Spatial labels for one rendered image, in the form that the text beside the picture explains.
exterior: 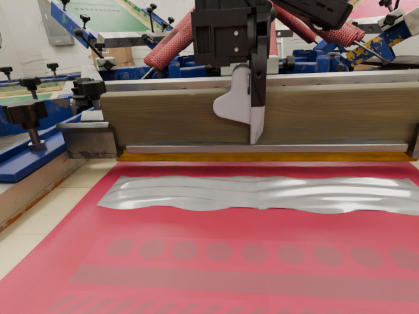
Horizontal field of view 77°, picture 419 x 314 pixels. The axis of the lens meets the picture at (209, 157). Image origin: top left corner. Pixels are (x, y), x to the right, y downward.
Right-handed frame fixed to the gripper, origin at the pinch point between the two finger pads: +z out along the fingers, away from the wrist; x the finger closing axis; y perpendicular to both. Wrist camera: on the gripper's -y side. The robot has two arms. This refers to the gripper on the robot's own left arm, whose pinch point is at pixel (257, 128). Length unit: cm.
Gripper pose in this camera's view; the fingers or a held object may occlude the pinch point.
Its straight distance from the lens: 35.8
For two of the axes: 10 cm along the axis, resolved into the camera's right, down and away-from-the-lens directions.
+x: -1.1, 4.1, -9.0
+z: 0.6, 9.1, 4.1
